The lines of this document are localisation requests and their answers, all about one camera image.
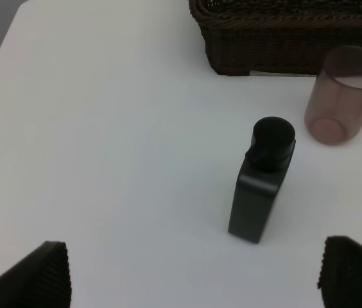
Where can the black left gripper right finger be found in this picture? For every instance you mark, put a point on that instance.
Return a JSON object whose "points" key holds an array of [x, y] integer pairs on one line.
{"points": [[340, 280]]}

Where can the dark brown wicker basket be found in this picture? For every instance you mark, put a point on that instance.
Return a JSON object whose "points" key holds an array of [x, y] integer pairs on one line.
{"points": [[285, 37]]}

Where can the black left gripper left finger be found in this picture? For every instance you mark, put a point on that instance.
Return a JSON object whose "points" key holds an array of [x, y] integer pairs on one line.
{"points": [[41, 279]]}

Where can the translucent pink plastic cup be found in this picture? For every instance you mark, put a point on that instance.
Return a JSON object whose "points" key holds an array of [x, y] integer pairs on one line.
{"points": [[334, 110]]}

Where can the dark green pump bottle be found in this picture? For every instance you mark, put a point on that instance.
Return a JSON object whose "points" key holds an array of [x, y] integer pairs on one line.
{"points": [[260, 177]]}

